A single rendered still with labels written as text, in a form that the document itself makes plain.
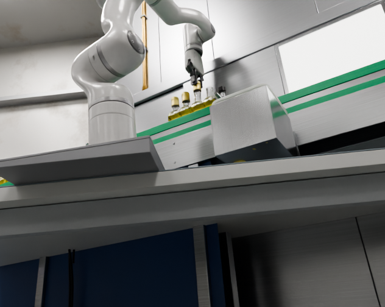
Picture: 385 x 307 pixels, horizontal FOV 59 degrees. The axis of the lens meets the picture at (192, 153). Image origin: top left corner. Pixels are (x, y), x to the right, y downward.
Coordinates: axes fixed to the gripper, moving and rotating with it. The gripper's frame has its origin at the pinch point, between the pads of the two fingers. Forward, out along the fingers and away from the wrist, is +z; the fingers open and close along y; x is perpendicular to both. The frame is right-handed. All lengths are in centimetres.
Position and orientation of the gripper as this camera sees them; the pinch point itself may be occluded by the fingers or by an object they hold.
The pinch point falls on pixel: (196, 83)
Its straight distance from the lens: 150.0
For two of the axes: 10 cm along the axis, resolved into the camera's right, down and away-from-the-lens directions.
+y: -5.0, -3.2, -8.0
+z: 0.7, 9.1, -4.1
